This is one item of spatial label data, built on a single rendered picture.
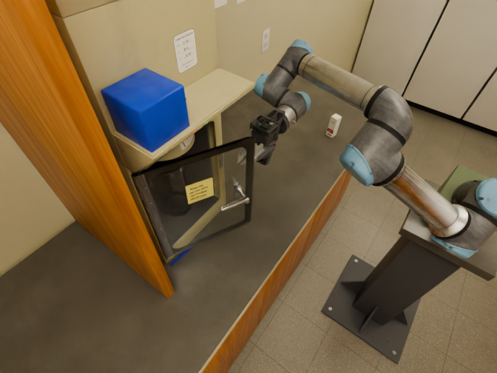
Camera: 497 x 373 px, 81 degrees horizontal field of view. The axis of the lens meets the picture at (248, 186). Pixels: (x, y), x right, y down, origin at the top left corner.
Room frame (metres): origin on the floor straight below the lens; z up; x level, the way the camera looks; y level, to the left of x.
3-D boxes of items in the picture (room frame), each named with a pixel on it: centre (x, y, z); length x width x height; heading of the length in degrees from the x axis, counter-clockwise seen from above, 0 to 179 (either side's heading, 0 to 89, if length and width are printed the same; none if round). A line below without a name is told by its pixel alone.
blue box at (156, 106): (0.45, 0.19, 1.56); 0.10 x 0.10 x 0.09; 56
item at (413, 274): (0.66, -0.81, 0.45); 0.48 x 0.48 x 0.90; 55
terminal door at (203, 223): (0.51, 0.12, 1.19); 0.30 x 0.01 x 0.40; 119
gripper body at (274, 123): (0.71, -0.06, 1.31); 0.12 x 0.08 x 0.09; 146
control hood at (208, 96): (0.53, 0.13, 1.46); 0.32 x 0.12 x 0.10; 146
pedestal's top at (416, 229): (0.66, -0.81, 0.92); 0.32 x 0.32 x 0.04; 55
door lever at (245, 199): (0.52, 0.04, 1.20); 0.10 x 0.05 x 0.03; 119
